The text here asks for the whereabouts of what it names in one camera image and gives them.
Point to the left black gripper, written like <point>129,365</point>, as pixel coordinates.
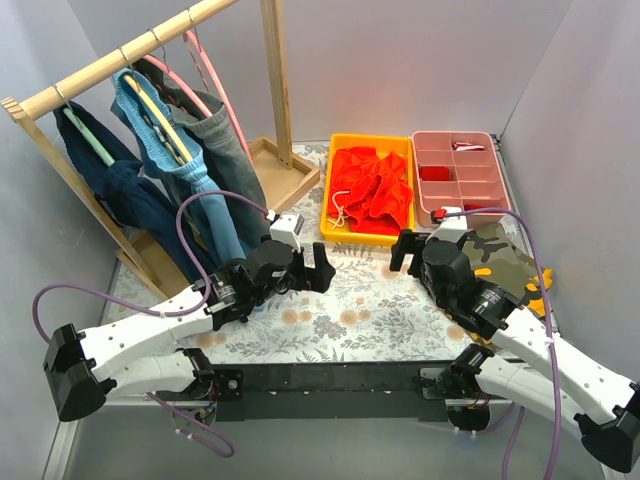
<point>304,270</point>

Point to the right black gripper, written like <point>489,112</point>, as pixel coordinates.
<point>414,256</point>

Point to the orange red shorts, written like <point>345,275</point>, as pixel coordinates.
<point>369,194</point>

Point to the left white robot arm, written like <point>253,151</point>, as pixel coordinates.
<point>85,368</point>

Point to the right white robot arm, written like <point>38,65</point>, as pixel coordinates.
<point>555,379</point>

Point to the camouflage shorts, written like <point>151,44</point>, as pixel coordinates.
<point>493,257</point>

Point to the grey shorts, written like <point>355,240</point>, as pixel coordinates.
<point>226,161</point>

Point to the light blue shorts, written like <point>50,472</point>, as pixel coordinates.
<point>214,216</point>

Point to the yellow hanger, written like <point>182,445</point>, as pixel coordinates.
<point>181,152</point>

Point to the navy blue shorts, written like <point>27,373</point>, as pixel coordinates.
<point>133,200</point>

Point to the pink hanger with grey shorts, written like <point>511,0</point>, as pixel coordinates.
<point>181,83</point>

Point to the empty pink hanger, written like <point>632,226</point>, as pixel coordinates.
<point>207,71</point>

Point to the mint green hanger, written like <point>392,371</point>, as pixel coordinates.
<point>89,137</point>

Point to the floral table mat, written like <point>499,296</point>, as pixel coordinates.
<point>369,314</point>

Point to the red cloth in organizer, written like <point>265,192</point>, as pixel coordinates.
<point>472,207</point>

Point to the red item in organizer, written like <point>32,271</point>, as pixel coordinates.
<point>434,173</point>

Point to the pink compartment organizer box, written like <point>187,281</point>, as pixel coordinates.
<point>476,176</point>

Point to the wooden clothes rack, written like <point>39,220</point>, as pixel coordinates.
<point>285,176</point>

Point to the red white packet in organizer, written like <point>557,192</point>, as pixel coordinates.
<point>467,146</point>

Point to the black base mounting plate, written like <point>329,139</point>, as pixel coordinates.
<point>366,390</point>

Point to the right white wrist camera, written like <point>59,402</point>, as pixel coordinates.
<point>451,225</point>

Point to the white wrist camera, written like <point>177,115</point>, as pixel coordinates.
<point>451,225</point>
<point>286,229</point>

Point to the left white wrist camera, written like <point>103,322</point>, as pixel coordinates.
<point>286,229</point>

